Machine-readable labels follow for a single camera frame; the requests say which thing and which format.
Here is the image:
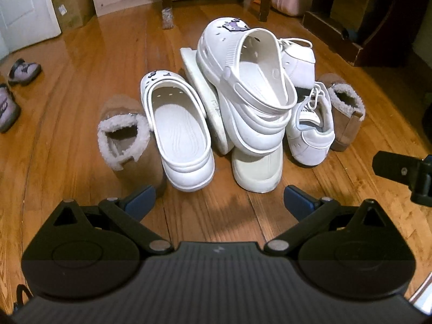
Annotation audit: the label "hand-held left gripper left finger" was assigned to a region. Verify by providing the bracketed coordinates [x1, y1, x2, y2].
[50, 185, 173, 256]

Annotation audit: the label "white strap sneaker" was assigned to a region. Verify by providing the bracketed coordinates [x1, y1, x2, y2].
[285, 83, 336, 167]
[278, 37, 317, 90]

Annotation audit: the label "dark wooden shelf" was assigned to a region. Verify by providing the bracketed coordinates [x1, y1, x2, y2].
[302, 0, 432, 68]

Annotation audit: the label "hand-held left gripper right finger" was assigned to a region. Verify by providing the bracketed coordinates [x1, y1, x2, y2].
[264, 185, 387, 256]

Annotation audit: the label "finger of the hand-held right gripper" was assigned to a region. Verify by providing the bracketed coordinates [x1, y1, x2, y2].
[372, 151, 421, 190]

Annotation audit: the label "closed brown cardboard box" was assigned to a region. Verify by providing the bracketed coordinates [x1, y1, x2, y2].
[50, 0, 97, 32]

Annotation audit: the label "cream slide sandal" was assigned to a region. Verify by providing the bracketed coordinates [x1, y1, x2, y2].
[231, 143, 283, 193]
[179, 47, 235, 156]

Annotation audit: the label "white clog purple charms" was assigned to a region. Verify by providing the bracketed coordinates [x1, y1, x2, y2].
[140, 71, 215, 192]
[196, 18, 298, 152]

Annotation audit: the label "black cable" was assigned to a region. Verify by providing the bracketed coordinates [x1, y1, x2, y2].
[13, 285, 34, 314]

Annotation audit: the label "white door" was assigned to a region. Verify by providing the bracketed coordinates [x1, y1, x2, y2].
[0, 0, 63, 55]

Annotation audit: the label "tan fleece-lined boot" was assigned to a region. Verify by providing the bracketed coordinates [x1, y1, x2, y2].
[315, 72, 366, 152]
[97, 96, 167, 196]

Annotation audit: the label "open cardboard box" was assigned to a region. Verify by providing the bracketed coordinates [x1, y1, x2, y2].
[326, 0, 379, 32]

